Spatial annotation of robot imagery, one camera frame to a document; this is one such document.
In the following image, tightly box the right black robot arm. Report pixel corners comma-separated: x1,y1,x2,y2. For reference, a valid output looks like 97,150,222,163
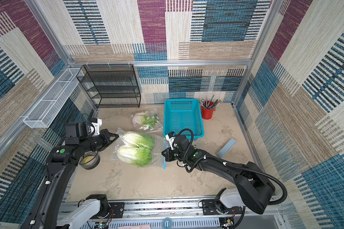
161,129,288,215

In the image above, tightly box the grey tape roll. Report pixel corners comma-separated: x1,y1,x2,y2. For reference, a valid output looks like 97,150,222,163
79,152,100,170

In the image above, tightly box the blue-zip clear bag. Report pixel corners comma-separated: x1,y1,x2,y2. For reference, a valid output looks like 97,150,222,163
110,128,169,169

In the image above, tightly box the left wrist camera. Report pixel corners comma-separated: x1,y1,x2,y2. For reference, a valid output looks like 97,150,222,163
90,118,102,135

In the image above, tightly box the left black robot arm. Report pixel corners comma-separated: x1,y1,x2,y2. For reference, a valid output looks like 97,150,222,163
21,118,119,229

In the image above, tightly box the chinese cabbage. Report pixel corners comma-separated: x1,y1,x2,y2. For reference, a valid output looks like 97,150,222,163
117,145,152,167
121,132,155,150

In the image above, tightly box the black wire shelf rack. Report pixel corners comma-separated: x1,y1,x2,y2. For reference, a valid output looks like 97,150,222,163
76,64,141,108

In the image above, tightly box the pink-zip dotted bag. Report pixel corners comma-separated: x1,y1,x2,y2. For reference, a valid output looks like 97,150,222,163
131,108,163,132

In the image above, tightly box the red pen cup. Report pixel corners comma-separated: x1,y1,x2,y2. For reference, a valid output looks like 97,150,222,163
201,101,215,120

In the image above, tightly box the teal plastic basket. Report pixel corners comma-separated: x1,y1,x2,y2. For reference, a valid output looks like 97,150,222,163
163,98,204,140

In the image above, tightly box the white wire mesh tray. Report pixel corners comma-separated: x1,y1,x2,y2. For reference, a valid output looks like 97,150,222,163
24,68,80,128

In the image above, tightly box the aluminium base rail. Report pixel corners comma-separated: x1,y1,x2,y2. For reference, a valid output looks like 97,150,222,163
57,196,291,229

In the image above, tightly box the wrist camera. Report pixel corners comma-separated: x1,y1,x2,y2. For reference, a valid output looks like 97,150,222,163
165,132,176,150
90,118,102,135

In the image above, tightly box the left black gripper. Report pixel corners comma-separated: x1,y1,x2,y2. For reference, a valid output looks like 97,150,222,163
80,129,119,153

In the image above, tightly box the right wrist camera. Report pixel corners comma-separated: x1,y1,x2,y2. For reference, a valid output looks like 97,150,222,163
165,132,176,150

